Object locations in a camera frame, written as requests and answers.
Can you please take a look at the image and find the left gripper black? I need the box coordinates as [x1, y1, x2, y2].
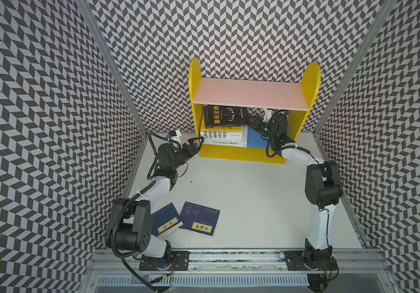
[171, 136, 204, 170]

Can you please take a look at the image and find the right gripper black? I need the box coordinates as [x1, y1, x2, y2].
[245, 115, 276, 139]

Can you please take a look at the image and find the white book black bold text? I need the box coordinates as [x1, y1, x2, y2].
[200, 131, 247, 142]

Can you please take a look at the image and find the yellow illustrated book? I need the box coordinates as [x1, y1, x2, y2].
[200, 125, 243, 133]

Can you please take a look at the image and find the black book orange title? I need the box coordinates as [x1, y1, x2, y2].
[203, 105, 249, 128]

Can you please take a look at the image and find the white thin book small text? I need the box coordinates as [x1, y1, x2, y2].
[204, 139, 247, 148]

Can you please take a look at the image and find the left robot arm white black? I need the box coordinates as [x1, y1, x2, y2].
[105, 133, 205, 262]

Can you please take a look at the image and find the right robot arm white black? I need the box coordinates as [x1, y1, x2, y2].
[249, 110, 343, 270]

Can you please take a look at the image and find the yellow pink blue bookshelf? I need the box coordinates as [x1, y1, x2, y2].
[188, 58, 322, 170]

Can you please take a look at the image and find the navy book yellow label flat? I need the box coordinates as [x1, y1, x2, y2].
[180, 201, 220, 236]

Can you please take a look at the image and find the navy book yellow label tilted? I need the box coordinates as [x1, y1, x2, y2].
[151, 203, 183, 239]

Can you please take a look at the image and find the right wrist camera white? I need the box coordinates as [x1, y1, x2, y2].
[263, 109, 274, 123]

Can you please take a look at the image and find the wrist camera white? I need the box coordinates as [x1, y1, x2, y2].
[263, 109, 274, 123]
[166, 129, 181, 144]

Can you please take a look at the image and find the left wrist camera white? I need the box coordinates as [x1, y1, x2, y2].
[166, 129, 181, 144]

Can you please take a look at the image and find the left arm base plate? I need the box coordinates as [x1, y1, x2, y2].
[139, 250, 190, 272]

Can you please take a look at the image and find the aluminium front rail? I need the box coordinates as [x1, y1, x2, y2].
[85, 248, 394, 275]

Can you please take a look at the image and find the aluminium corner post right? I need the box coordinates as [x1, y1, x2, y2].
[312, 1, 398, 137]

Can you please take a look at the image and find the aluminium corner post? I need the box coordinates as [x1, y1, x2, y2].
[312, 1, 398, 137]
[75, 0, 149, 137]

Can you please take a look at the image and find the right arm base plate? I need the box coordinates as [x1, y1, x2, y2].
[283, 249, 339, 272]

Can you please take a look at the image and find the aluminium corner post left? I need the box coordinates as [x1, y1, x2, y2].
[75, 0, 149, 137]

